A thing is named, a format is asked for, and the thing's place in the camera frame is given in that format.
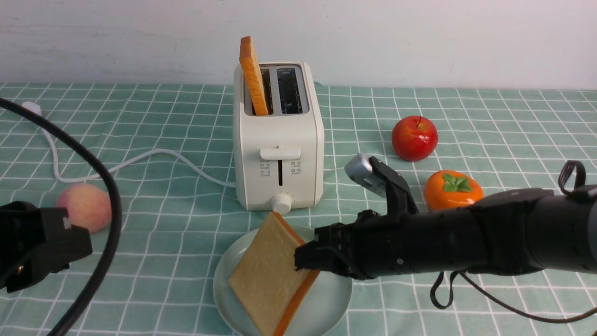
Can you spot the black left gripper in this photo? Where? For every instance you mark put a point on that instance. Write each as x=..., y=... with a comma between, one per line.
x=35, y=242

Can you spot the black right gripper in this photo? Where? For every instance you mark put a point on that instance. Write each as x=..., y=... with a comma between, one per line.
x=373, y=246

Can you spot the toast slice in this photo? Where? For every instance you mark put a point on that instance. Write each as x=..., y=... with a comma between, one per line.
x=266, y=281
x=253, y=75

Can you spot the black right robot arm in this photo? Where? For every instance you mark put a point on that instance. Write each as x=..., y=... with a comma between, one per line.
x=512, y=233

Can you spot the cream white toaster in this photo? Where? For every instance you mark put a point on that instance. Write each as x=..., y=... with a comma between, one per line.
x=279, y=158

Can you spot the pink peach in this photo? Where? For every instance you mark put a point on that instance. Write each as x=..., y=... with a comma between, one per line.
x=88, y=206

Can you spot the pale green plate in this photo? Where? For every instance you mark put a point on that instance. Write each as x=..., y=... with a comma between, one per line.
x=321, y=310

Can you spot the orange persimmon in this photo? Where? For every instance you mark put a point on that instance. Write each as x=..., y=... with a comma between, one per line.
x=447, y=189

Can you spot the red apple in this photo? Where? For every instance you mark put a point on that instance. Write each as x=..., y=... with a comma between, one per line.
x=414, y=138

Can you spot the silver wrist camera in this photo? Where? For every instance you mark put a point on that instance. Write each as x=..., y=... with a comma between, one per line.
x=360, y=170

